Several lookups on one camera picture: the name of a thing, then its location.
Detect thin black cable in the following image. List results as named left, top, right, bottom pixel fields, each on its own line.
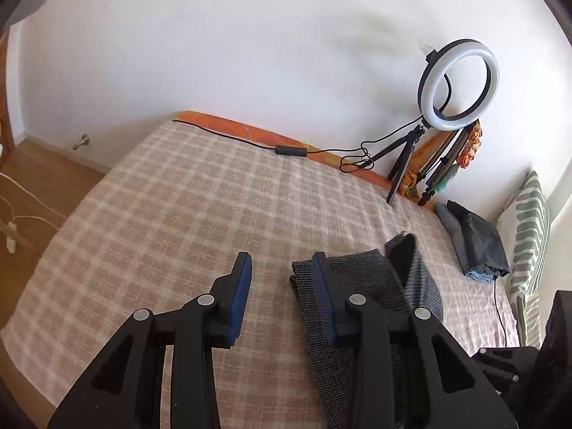
left=492, top=275, right=510, bottom=347

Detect floral scarf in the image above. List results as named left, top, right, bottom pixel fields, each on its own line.
left=440, top=120, right=484, bottom=191

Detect folded dark clothes stack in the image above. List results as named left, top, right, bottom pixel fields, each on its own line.
left=434, top=202, right=499, bottom=283

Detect black mini tripod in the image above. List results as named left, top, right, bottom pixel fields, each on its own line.
left=371, top=125, right=426, bottom=206

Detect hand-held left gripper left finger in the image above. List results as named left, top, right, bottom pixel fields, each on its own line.
left=47, top=251, right=253, bottom=429

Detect white cable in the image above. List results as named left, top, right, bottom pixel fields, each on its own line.
left=0, top=172, right=68, bottom=233

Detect white ring light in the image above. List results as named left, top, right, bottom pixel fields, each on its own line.
left=417, top=39, right=499, bottom=131

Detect grey tweed short pants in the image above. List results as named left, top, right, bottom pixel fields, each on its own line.
left=289, top=232, right=444, bottom=429

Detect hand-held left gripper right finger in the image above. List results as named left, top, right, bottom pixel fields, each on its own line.
left=310, top=251, right=517, bottom=429

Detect orange patterned cloth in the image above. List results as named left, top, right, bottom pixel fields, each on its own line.
left=402, top=136, right=448, bottom=199

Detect green patterned pillow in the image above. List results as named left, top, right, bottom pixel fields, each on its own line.
left=497, top=171, right=552, bottom=347

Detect folded black stand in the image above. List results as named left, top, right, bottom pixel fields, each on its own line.
left=418, top=127, right=474, bottom=206

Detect white clip lamp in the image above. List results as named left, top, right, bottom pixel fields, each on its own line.
left=6, top=0, right=51, bottom=28

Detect black ring light cable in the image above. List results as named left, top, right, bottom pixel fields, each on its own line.
left=172, top=118, right=425, bottom=173

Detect pink plaid blanket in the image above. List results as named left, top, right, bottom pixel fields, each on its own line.
left=0, top=120, right=521, bottom=429

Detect folded dark grey pants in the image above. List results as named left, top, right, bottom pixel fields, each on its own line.
left=447, top=200, right=510, bottom=278

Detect wooden door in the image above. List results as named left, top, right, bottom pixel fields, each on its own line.
left=0, top=31, right=14, bottom=144

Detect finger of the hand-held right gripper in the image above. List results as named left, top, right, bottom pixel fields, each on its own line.
left=473, top=345, right=543, bottom=396

